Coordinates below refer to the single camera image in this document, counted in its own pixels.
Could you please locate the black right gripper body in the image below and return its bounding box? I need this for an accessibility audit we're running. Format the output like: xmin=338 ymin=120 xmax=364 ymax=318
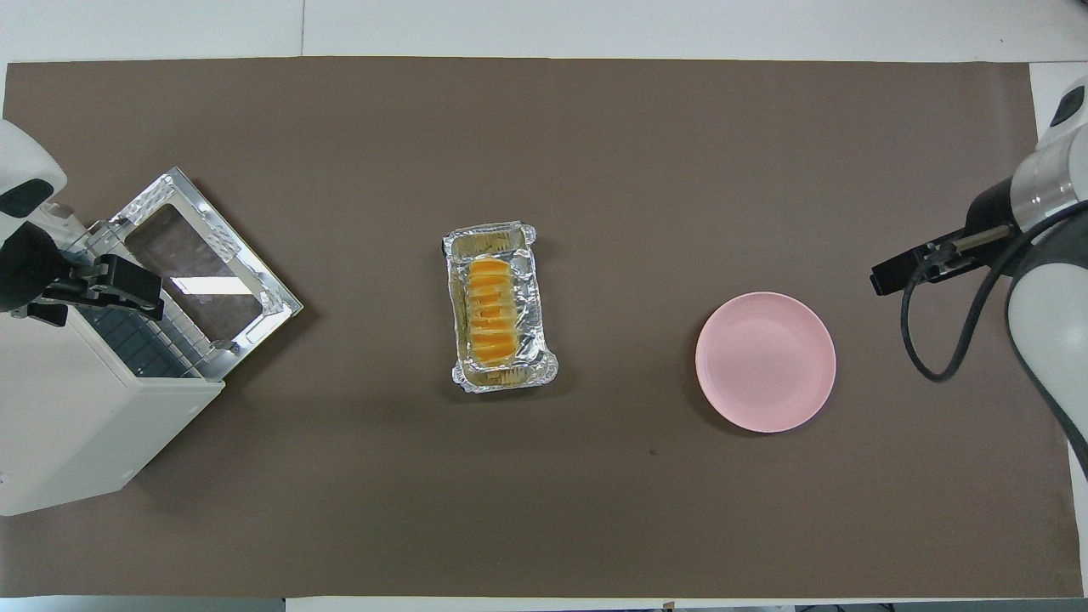
xmin=928 ymin=224 xmax=1019 ymax=277

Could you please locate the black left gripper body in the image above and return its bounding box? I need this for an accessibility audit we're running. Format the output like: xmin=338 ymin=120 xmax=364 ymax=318
xmin=13 ymin=257 xmax=116 ymax=328

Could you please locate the orange striped bread loaf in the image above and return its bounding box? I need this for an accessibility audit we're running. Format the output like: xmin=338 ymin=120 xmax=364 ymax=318
xmin=466 ymin=258 xmax=518 ymax=371

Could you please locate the aluminium foil tray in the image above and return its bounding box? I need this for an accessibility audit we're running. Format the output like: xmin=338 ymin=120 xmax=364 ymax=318
xmin=442 ymin=219 xmax=560 ymax=394

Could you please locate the metal oven rack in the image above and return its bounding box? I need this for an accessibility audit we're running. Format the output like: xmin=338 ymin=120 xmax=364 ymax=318
xmin=76 ymin=280 xmax=213 ymax=379

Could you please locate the glass oven door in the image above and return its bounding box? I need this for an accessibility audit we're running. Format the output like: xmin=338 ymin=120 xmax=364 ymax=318
xmin=88 ymin=167 xmax=304 ymax=379

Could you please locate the cream toaster oven body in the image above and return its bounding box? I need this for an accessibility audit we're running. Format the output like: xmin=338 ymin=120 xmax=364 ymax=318
xmin=0 ymin=217 xmax=226 ymax=518

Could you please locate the pink round plate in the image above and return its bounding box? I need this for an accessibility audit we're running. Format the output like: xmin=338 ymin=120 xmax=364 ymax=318
xmin=695 ymin=292 xmax=837 ymax=434

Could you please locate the brown table mat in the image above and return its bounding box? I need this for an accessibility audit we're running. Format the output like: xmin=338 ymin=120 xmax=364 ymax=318
xmin=0 ymin=55 xmax=1085 ymax=600

